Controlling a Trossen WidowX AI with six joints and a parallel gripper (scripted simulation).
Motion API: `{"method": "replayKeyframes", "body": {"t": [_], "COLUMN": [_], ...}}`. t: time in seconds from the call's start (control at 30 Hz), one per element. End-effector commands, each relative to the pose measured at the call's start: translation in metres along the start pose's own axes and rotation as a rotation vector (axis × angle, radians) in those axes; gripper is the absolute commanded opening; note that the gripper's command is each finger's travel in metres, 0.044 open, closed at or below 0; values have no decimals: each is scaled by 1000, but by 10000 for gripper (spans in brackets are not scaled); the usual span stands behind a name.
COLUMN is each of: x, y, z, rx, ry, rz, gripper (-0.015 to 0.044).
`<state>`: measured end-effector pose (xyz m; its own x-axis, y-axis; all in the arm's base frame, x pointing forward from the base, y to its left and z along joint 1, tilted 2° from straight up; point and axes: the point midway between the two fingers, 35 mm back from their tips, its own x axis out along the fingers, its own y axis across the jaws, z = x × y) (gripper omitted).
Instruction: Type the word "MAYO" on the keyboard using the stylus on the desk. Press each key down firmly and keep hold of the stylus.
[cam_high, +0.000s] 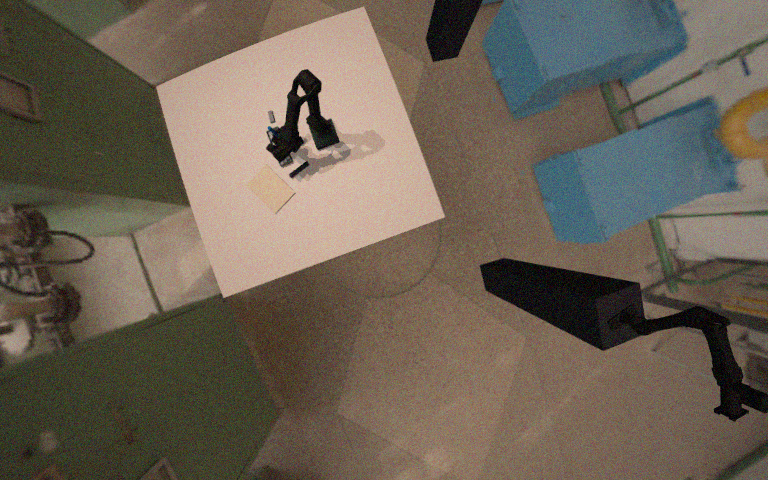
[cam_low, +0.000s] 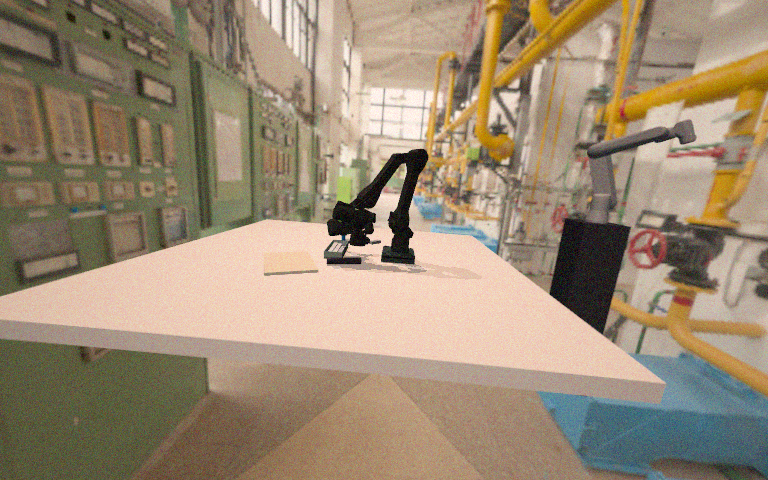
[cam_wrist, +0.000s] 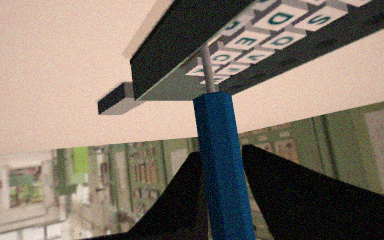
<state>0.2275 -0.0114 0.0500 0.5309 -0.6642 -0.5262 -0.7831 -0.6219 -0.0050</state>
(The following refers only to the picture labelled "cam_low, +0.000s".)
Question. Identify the keyboard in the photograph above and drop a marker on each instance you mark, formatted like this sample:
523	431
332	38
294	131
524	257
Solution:
336	248

